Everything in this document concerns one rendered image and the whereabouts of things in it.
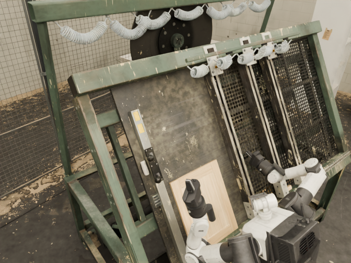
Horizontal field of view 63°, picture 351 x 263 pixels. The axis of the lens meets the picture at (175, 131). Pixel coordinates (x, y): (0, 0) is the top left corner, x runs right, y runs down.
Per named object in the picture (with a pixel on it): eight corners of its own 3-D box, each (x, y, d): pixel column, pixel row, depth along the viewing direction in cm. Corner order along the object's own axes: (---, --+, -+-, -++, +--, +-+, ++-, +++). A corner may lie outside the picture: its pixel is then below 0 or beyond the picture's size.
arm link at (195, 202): (175, 200, 120) (182, 217, 127) (197, 203, 116) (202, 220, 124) (184, 177, 129) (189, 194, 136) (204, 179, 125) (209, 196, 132)
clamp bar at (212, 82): (246, 219, 198) (274, 226, 178) (192, 51, 186) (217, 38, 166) (255, 213, 203) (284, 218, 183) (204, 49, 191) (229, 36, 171)
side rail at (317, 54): (332, 153, 272) (344, 152, 262) (301, 38, 260) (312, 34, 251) (336, 150, 276) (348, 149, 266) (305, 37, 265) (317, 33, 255)
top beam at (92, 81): (73, 98, 144) (78, 94, 135) (66, 79, 143) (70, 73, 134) (312, 35, 260) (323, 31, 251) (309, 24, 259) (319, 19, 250)
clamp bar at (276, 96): (293, 185, 228) (322, 187, 208) (250, 38, 216) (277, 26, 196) (300, 180, 233) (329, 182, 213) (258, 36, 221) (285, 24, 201)
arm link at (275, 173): (266, 172, 195) (279, 184, 189) (258, 175, 187) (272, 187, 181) (275, 159, 190) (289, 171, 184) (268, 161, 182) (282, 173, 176)
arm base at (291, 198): (303, 211, 161) (319, 211, 150) (292, 229, 155) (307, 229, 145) (285, 191, 160) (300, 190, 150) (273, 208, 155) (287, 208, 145)
